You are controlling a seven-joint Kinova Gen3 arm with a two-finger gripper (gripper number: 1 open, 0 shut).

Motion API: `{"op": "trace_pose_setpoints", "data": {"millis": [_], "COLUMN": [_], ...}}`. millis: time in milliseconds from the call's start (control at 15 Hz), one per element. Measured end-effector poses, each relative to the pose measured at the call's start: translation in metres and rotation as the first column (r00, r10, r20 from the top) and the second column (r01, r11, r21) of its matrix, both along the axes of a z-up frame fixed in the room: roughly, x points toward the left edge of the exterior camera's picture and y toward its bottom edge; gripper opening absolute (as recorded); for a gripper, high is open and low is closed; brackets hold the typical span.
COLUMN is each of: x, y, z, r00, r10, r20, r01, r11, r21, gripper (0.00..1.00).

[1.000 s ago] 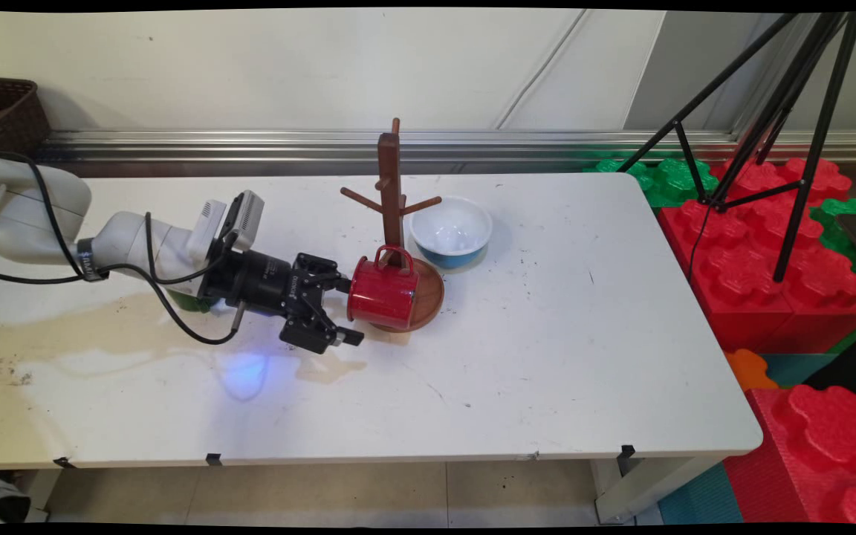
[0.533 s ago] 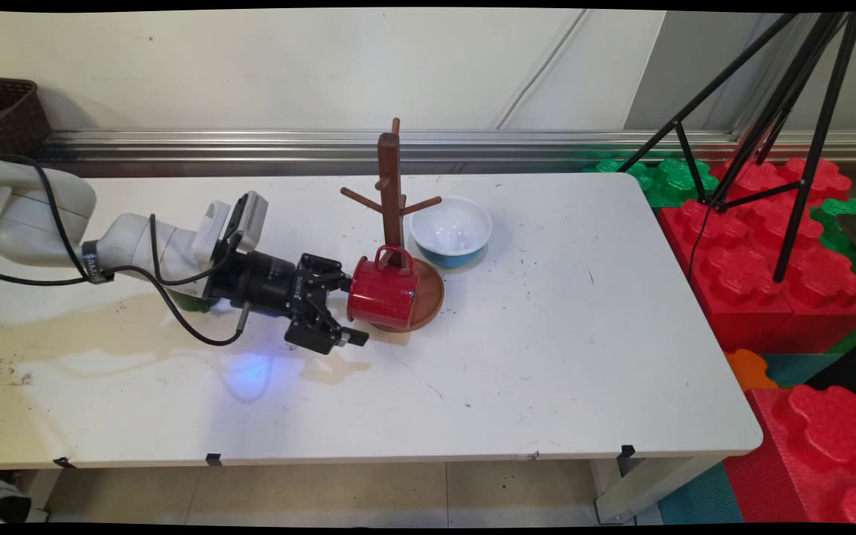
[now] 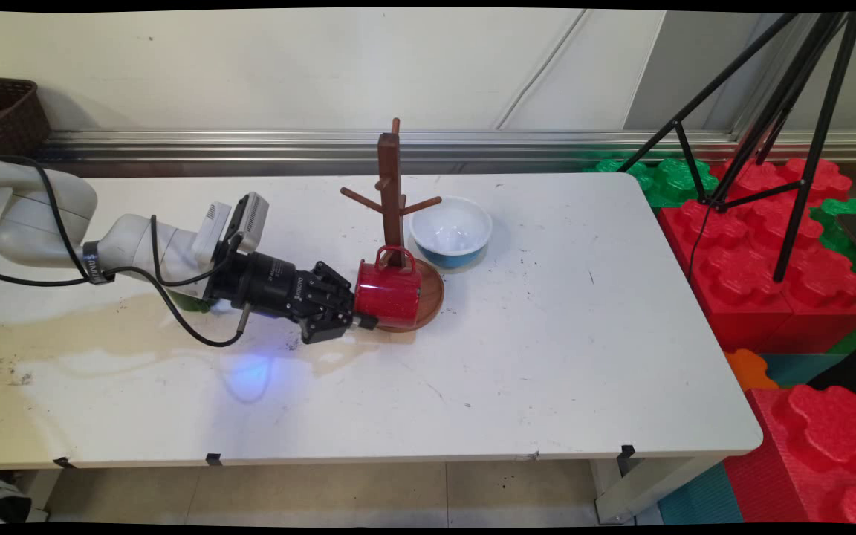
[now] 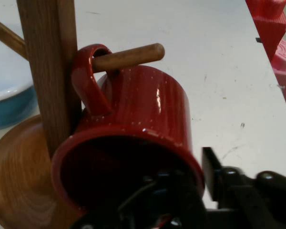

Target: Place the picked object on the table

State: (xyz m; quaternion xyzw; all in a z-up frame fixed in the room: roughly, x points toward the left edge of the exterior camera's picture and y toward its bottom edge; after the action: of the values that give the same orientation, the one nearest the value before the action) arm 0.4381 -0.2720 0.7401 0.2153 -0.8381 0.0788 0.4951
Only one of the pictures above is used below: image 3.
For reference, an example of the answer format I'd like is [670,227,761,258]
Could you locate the short black camera cable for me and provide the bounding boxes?
[149,214,243,289]

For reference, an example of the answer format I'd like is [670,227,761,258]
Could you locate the green foam block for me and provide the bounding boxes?
[584,156,720,209]
[811,197,856,354]

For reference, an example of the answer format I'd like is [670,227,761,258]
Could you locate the black velcro strap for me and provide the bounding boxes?
[80,241,115,287]

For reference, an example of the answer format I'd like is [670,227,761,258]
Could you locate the large red foam block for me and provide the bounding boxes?
[658,156,856,354]

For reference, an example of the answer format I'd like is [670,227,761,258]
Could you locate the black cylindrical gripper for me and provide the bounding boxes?
[213,251,379,345]

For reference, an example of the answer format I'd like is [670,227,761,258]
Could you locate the brown wooden mug tree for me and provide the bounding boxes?
[340,117,445,333]

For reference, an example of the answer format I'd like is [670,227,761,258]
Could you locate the black tripod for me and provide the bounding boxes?
[616,10,856,283]

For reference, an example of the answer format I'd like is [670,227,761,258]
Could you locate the orange foam block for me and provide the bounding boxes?
[724,348,779,392]

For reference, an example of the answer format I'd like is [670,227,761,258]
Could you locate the long black cable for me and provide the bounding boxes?
[0,264,250,348]

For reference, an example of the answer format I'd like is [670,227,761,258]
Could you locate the blue bowl white inside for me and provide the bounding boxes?
[408,196,493,270]

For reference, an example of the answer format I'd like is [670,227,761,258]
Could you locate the green glossy mug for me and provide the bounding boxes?
[166,288,212,314]

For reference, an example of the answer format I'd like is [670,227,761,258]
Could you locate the grey finned wrist camera box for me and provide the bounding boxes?
[229,192,270,255]

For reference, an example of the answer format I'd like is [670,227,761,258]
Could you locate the grey bag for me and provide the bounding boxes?
[0,444,33,525]

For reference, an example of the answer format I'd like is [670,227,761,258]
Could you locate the red speckled ceramic mug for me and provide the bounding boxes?
[354,245,423,330]

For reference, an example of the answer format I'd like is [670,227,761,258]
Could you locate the dark wicker basket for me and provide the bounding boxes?
[0,77,51,157]

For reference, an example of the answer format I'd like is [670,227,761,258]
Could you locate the silver metal wall rail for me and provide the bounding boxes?
[34,130,856,166]

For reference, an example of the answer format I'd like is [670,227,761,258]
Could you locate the black cable over arm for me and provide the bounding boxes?
[0,155,96,285]

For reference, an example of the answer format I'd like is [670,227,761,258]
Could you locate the teal foam block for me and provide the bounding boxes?
[657,462,745,525]
[761,352,846,389]

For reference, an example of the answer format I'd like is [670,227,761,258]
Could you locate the white table leg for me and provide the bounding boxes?
[593,455,719,525]

